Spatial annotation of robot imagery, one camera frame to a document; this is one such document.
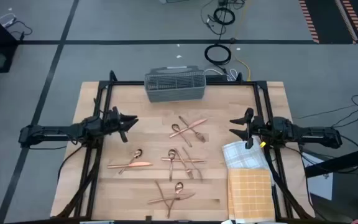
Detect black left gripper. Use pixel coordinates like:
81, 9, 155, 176
102, 106, 139, 143

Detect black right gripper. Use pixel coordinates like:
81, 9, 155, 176
229, 107, 266, 150

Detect copper spoon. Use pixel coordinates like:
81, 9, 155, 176
118, 148, 144, 175
166, 182, 185, 219
167, 149, 177, 182
171, 123, 193, 148

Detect white plaid dish towel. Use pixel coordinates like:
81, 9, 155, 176
221, 136, 275, 186

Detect grey plastic cutlery basket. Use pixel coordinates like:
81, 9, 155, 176
144, 65, 207, 103

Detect orange plaid dish towel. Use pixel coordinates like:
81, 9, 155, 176
227, 168, 277, 223

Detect white paper sheet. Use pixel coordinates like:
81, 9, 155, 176
301, 152, 335, 202

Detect black desk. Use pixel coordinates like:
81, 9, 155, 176
303, 144, 358, 179

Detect black aluminium table frame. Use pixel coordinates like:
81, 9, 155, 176
54, 70, 315, 223

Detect white cable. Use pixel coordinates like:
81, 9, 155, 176
204, 67, 239, 82
0, 12, 17, 28

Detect yellow hanging cable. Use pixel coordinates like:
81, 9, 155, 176
228, 0, 253, 82

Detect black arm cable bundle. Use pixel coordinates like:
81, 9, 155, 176
56, 143, 102, 218
263, 145, 315, 220

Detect large coiled black cable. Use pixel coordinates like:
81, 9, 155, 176
203, 43, 232, 66

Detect small coiled black cable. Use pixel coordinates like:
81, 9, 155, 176
212, 6, 237, 26

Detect thin black cable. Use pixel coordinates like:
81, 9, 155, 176
4, 19, 34, 42

